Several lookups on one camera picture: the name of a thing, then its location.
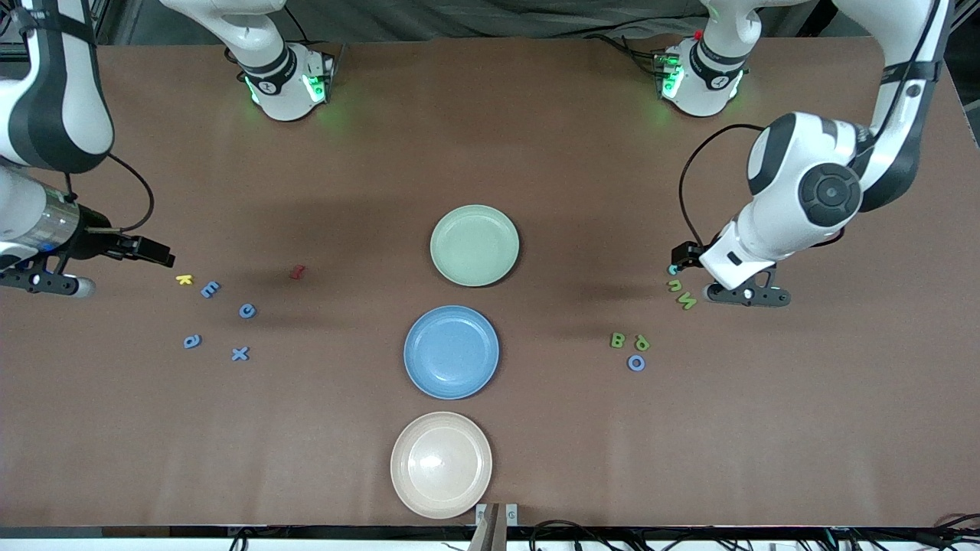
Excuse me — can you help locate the green plate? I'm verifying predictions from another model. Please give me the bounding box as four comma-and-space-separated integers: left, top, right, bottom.
430, 204, 521, 289

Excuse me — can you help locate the blue plate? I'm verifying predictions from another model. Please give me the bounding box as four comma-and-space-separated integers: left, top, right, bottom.
403, 305, 501, 401

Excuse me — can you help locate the grey fabric sheet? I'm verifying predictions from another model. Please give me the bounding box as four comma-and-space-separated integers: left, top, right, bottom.
283, 0, 709, 43

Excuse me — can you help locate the beige plate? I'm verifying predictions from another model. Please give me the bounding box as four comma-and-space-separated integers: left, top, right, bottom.
390, 412, 493, 520

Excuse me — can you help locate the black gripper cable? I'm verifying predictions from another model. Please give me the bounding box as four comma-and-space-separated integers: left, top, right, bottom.
678, 122, 768, 249
65, 152, 155, 233

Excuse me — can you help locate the aluminium frame profile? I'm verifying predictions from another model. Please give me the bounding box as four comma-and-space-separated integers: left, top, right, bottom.
90, 0, 165, 45

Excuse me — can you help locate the black arm base cable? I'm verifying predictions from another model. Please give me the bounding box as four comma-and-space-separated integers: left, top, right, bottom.
586, 31, 668, 77

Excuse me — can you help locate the aluminium camera post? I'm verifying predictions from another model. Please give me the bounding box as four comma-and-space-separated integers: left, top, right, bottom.
467, 503, 520, 551

